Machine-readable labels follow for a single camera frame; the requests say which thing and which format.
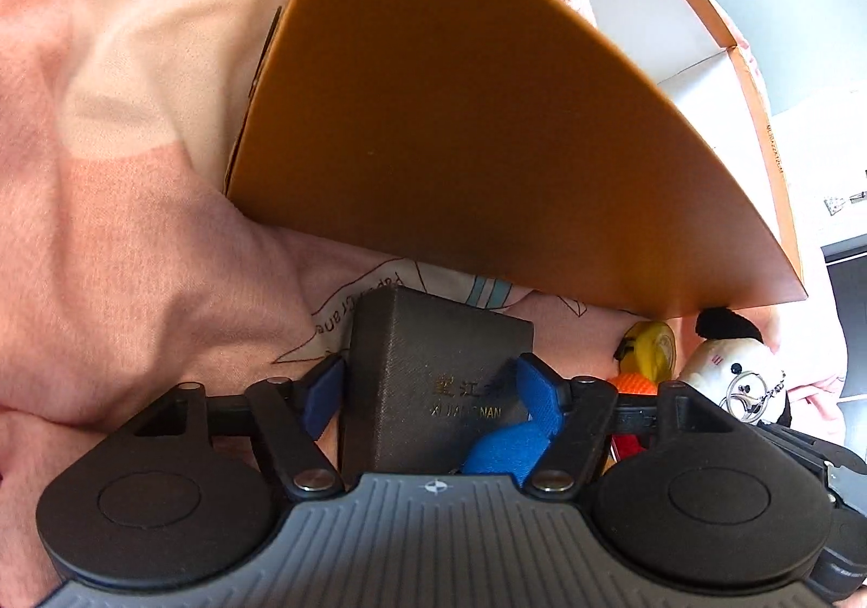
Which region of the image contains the white plush black hat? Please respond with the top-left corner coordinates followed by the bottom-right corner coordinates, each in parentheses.
top-left (676, 306), bottom-right (795, 428)

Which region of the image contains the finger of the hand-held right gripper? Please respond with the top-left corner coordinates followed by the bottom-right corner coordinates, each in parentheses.
top-left (757, 418), bottom-right (851, 472)

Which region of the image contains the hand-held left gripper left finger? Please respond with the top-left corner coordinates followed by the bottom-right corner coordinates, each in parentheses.
top-left (100, 353), bottom-right (346, 497)

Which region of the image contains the orange cardboard box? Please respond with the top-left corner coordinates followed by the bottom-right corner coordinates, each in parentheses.
top-left (223, 0), bottom-right (811, 322)

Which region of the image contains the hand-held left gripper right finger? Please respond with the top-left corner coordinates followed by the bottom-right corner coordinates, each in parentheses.
top-left (513, 353), bottom-right (747, 495)

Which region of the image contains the pink printed blanket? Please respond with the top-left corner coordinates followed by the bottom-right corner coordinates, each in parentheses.
top-left (0, 0), bottom-right (851, 585)

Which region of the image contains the dark grey textured box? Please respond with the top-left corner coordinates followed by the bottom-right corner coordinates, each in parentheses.
top-left (338, 284), bottom-right (536, 477)

